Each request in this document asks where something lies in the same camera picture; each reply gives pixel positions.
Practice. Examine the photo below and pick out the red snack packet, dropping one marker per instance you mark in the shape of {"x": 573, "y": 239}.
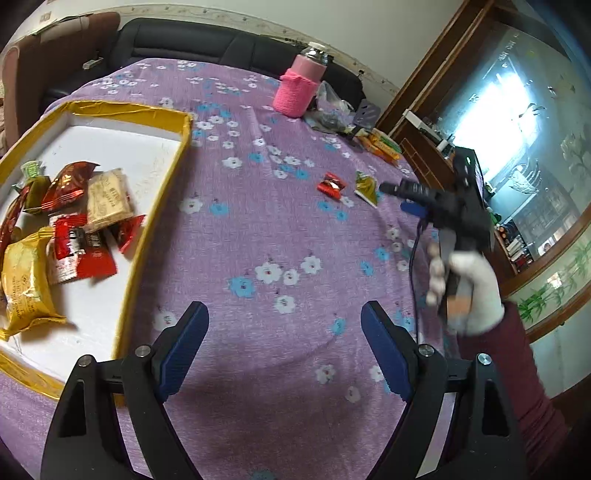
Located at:
{"x": 74, "y": 254}

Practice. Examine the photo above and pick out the beige cracker packet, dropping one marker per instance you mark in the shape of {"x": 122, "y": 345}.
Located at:
{"x": 107, "y": 200}

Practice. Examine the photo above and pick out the purple floral tablecloth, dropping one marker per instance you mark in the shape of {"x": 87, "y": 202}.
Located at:
{"x": 285, "y": 385}

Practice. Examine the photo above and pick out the wooden display cabinet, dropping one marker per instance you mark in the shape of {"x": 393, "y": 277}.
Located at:
{"x": 505, "y": 80}

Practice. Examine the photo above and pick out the yellow cardboard tray box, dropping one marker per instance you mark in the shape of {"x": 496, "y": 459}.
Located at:
{"x": 147, "y": 143}

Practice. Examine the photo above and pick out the black leather sofa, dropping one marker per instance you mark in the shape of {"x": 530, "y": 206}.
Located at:
{"x": 143, "y": 38}

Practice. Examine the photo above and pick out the maroon sleeved right forearm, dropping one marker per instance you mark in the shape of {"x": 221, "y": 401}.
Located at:
{"x": 542, "y": 427}

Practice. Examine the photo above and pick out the green small snack packet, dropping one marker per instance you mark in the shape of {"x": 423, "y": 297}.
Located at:
{"x": 31, "y": 169}

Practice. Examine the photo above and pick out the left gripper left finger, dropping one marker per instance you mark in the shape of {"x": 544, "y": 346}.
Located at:
{"x": 85, "y": 440}

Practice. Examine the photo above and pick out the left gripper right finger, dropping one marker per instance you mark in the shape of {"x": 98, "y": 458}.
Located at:
{"x": 483, "y": 439}

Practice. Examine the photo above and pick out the orange green snack packs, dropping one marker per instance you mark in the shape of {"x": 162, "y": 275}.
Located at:
{"x": 379, "y": 145}

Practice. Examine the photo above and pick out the red candy wrapper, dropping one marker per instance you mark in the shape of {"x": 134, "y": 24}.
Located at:
{"x": 332, "y": 186}

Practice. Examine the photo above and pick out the large yellow snack bag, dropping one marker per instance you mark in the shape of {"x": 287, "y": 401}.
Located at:
{"x": 25, "y": 284}

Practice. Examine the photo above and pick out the green gold snack packet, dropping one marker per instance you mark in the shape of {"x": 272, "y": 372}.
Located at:
{"x": 367, "y": 188}

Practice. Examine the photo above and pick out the maroon armchair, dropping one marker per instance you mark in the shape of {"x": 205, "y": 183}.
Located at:
{"x": 45, "y": 59}

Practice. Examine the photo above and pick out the pink knit-sleeved bottle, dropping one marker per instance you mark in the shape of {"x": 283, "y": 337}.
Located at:
{"x": 299, "y": 84}

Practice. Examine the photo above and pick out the white gloved right hand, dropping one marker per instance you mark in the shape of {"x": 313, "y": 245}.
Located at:
{"x": 487, "y": 310}

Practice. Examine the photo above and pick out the clear plastic bag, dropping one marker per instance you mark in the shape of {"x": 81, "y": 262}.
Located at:
{"x": 328, "y": 112}

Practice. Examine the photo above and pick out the dark red foil snack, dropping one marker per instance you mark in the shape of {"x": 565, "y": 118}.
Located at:
{"x": 68, "y": 186}

